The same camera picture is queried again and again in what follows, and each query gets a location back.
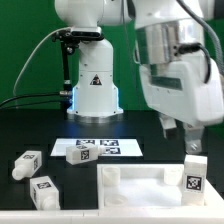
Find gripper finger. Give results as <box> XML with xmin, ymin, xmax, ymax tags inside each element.
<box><xmin>183</xmin><ymin>123</ymin><xmax>204</xmax><ymax>154</ymax></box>
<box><xmin>159</xmin><ymin>113</ymin><xmax>177</xmax><ymax>139</ymax></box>

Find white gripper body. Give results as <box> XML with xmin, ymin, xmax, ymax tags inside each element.
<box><xmin>139</xmin><ymin>43</ymin><xmax>224</xmax><ymax>126</ymax></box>

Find white square table top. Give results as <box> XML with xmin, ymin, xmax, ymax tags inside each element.
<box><xmin>97</xmin><ymin>164</ymin><xmax>224</xmax><ymax>209</ymax></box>

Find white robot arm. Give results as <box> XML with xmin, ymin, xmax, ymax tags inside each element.
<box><xmin>54</xmin><ymin>0</ymin><xmax>224</xmax><ymax>154</ymax></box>

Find white sheet with tags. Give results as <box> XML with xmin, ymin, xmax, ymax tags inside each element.
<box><xmin>50</xmin><ymin>138</ymin><xmax>144</xmax><ymax>157</ymax></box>

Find black cables on left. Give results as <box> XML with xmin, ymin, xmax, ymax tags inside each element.
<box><xmin>0</xmin><ymin>93</ymin><xmax>69</xmax><ymax>110</ymax></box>

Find grey camera cable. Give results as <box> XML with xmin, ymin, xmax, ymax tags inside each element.
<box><xmin>12</xmin><ymin>27</ymin><xmax>69</xmax><ymax>98</ymax></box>

